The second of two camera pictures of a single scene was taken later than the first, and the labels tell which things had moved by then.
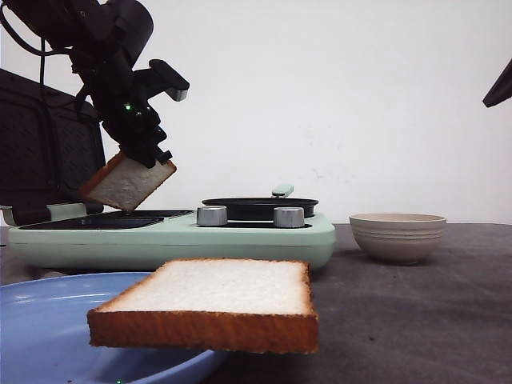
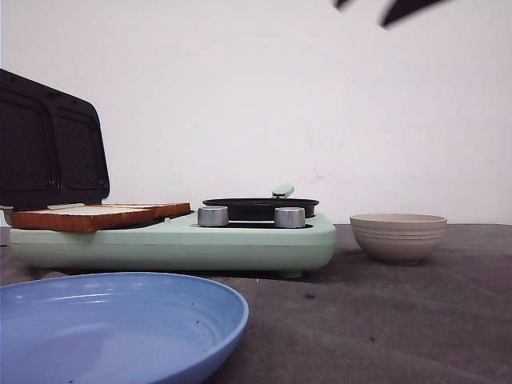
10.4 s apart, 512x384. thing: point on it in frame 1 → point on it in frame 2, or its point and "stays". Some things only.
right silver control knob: (289, 217) stays
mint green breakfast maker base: (117, 242) stays
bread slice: (210, 304) → (166, 209)
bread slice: (124, 183) → (85, 219)
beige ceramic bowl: (398, 238) stays
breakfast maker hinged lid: (50, 149) stays
